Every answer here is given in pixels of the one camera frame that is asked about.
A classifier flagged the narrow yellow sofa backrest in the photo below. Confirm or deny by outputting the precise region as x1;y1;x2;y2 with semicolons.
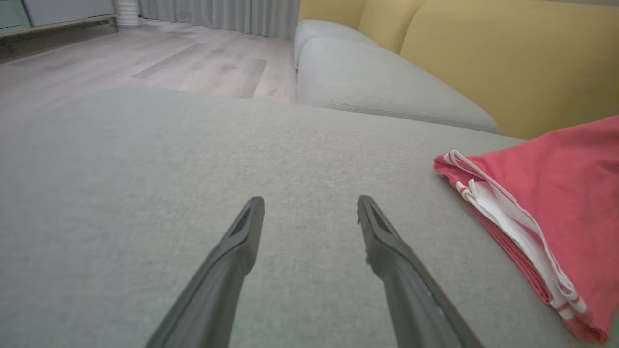
358;0;426;54

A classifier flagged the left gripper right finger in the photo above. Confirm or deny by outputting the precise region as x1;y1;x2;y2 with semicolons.
357;195;484;348

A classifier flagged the grey sofa chaise seat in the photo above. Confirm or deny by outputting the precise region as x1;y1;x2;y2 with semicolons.
0;87;619;348

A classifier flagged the grey pleated curtain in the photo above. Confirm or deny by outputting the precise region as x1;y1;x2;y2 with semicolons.
138;0;300;40

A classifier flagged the large yellow sofa backrest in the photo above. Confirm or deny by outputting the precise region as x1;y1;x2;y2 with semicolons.
400;0;619;141

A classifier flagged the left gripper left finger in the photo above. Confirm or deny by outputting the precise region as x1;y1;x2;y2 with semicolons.
145;196;265;348

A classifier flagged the red white lettered jersey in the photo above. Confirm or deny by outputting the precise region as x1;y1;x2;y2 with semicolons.
434;115;619;339

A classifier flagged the grey sofa seat cushion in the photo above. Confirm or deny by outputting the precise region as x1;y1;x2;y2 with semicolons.
296;37;499;134
294;19;378;68

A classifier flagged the grey low tv cabinet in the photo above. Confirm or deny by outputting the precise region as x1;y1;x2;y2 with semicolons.
0;0;119;39

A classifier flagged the yellow sofa end backrest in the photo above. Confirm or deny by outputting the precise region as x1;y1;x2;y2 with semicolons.
299;0;368;29

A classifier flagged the white ribbed bin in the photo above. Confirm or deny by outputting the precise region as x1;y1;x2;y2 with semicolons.
115;0;141;28

